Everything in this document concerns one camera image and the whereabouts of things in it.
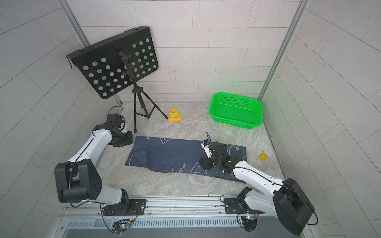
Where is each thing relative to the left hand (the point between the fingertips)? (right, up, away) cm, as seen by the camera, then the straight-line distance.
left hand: (133, 138), depth 87 cm
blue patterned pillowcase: (+26, -11, +2) cm, 28 cm away
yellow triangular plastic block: (+21, +13, +21) cm, 33 cm away
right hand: (+42, -11, -4) cm, 43 cm away
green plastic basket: (+71, +16, +24) cm, 77 cm away
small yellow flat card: (+77, -11, 0) cm, 78 cm away
